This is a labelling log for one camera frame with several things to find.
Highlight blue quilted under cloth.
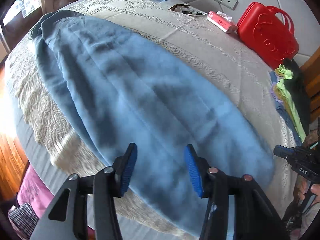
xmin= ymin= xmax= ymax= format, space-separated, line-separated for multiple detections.
xmin=8 ymin=89 xmax=195 ymax=239

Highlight red plastic bear case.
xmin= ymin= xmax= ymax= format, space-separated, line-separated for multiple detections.
xmin=237 ymin=2 xmax=299 ymax=69

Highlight red white tissue pack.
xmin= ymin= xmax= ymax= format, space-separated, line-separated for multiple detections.
xmin=207 ymin=11 xmax=238 ymax=33

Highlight light blue drawstring pants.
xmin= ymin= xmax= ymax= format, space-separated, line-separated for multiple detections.
xmin=29 ymin=10 xmax=274 ymax=236

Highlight pink floral cloth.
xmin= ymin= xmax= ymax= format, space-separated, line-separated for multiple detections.
xmin=17 ymin=164 xmax=54 ymax=218

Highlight white lace tablecloth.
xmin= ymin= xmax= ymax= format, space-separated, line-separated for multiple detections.
xmin=4 ymin=0 xmax=298 ymax=239

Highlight stack of folded clothes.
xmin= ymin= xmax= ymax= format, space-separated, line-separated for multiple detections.
xmin=270 ymin=59 xmax=311 ymax=146

